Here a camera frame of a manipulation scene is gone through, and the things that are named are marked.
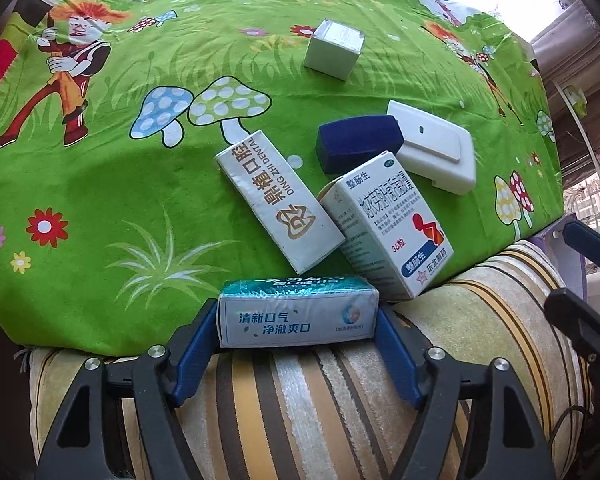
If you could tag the white and blue medicine box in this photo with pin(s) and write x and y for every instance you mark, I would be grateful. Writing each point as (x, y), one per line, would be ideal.
(385, 225)

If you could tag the long white box gold print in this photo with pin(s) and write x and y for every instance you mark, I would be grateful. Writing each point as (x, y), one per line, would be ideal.
(275, 200)

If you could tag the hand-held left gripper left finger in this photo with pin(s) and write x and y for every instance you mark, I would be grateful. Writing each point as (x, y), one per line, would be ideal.
(192, 357)

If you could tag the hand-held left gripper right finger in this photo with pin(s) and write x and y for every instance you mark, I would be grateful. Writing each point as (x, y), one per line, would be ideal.
(397, 355)

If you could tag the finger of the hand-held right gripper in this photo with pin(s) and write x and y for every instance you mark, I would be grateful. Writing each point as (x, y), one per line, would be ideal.
(592, 245)
(580, 317)

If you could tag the teal and white box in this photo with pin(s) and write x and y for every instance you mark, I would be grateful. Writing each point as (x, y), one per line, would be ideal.
(297, 317)

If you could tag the green cartoon printed blanket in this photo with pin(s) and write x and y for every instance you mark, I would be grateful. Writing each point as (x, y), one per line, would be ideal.
(130, 185)

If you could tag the pink patterned curtain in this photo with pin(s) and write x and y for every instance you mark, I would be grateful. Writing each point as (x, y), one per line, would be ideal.
(575, 45)

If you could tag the navy blue box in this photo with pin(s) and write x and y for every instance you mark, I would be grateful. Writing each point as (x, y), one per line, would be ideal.
(357, 137)

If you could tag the striped beige cushion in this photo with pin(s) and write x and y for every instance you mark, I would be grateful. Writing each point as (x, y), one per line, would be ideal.
(480, 310)

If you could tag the white plastic device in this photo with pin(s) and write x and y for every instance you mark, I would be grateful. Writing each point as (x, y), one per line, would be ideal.
(432, 145)

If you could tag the small white cube box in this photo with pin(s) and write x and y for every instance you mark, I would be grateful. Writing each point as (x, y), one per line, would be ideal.
(332, 50)

